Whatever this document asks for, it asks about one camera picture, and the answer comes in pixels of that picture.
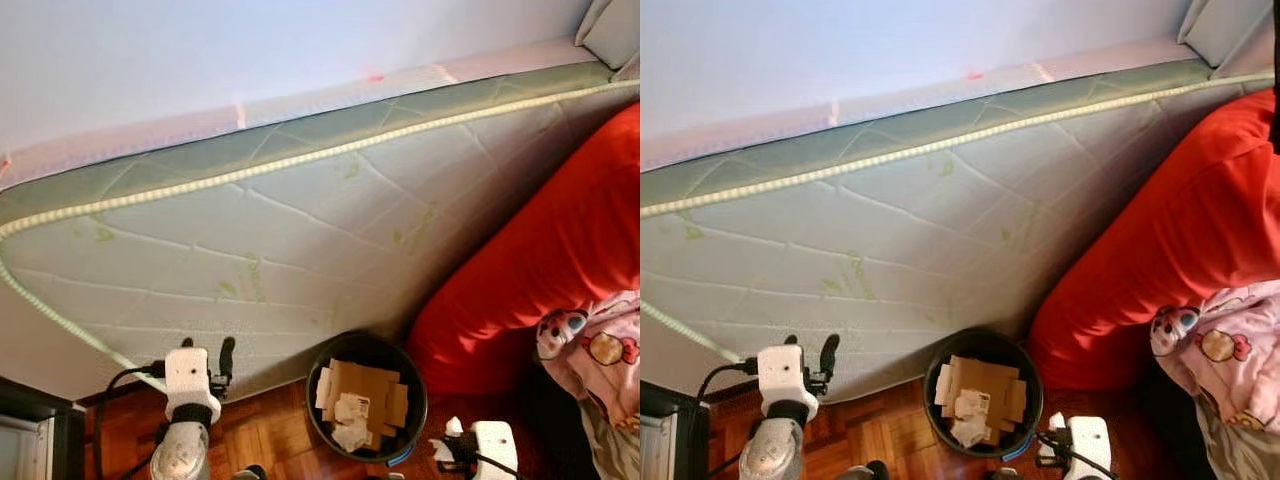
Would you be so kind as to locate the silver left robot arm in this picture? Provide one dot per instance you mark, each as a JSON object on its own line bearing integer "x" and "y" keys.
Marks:
{"x": 770, "y": 455}
{"x": 180, "y": 455}

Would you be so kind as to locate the robot left leg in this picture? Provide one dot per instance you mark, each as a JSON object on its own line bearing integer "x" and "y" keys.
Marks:
{"x": 865, "y": 472}
{"x": 250, "y": 473}

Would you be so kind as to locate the large red sofa cushion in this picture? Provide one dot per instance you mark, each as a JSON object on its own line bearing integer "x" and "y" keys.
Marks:
{"x": 540, "y": 250}
{"x": 1170, "y": 240}

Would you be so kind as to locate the black round waste bin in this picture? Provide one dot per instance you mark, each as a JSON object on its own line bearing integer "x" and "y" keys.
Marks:
{"x": 1030, "y": 372}
{"x": 412, "y": 372}

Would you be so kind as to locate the black cabinet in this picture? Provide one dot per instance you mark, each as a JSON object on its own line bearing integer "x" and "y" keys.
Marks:
{"x": 690, "y": 420}
{"x": 60, "y": 420}

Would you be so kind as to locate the white quilted mattress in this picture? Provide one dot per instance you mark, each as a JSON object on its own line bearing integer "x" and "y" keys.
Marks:
{"x": 900, "y": 230}
{"x": 300, "y": 230}

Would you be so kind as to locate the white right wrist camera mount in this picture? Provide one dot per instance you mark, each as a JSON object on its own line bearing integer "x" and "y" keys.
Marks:
{"x": 495, "y": 445}
{"x": 1090, "y": 442}

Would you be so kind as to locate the white crumpled paper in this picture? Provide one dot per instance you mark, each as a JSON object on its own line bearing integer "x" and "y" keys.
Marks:
{"x": 970, "y": 412}
{"x": 352, "y": 415}

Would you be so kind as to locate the pink cartoon blanket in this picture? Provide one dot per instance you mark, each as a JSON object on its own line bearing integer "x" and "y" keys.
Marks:
{"x": 600, "y": 350}
{"x": 1230, "y": 345}

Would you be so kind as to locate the brown cardboard piece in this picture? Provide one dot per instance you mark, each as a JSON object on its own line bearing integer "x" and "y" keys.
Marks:
{"x": 990, "y": 378}
{"x": 372, "y": 380}

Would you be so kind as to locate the grey board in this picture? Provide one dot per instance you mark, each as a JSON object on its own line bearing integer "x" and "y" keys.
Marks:
{"x": 1225, "y": 28}
{"x": 612, "y": 30}

